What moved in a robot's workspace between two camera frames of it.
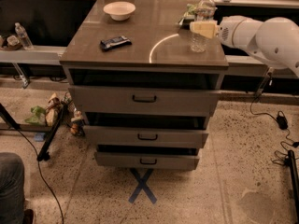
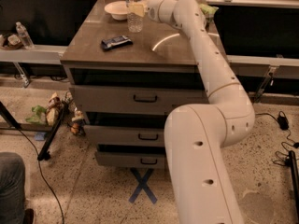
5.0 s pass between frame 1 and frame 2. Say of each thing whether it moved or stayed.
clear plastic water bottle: moved
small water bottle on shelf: stayed
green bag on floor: stayed
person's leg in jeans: stayed
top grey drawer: stayed
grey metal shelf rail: stayed
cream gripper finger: moved
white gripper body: moved
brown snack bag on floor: stayed
